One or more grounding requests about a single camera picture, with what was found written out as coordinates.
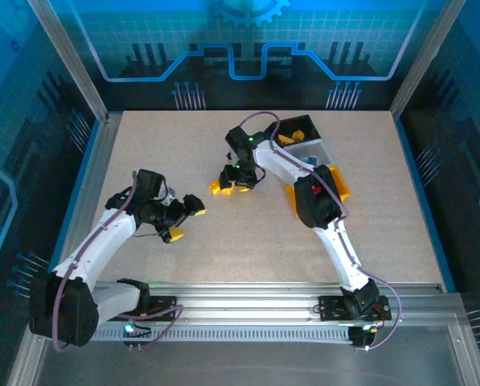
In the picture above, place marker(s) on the clear plastic bin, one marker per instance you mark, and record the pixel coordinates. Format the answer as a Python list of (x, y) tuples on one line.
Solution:
[(304, 150)]

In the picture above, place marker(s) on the black plastic bin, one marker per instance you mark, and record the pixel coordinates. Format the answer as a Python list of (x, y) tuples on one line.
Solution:
[(304, 122)]

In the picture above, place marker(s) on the blue lego brick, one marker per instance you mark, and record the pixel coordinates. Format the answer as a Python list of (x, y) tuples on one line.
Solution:
[(312, 161)]

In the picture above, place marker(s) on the red lego brick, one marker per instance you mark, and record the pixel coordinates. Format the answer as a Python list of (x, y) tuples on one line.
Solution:
[(316, 189)]

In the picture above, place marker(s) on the yellow plastic bin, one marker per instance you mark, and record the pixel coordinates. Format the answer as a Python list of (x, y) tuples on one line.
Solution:
[(340, 185)]

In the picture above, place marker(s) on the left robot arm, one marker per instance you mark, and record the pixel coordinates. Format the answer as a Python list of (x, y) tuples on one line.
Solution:
[(99, 241)]

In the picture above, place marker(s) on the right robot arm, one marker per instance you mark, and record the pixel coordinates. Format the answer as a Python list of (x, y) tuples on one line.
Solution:
[(340, 253)]

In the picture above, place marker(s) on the small black electronics box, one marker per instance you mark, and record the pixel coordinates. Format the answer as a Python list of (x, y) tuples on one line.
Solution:
[(132, 330), (360, 337)]

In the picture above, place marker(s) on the grey metal plate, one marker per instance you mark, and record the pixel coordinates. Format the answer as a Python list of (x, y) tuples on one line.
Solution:
[(243, 366)]

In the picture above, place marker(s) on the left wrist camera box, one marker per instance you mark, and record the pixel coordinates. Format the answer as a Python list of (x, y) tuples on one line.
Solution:
[(170, 198)]

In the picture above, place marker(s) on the aluminium side rail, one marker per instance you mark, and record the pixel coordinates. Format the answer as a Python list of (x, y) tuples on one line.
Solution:
[(90, 193)]

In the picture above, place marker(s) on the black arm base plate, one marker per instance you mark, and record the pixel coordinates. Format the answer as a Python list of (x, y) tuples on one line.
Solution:
[(332, 307), (163, 309)]

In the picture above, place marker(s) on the aluminium frame rail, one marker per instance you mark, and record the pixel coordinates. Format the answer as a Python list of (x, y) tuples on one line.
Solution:
[(243, 301)]

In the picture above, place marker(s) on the aluminium frame post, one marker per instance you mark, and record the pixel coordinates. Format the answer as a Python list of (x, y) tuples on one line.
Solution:
[(424, 60), (68, 60)]

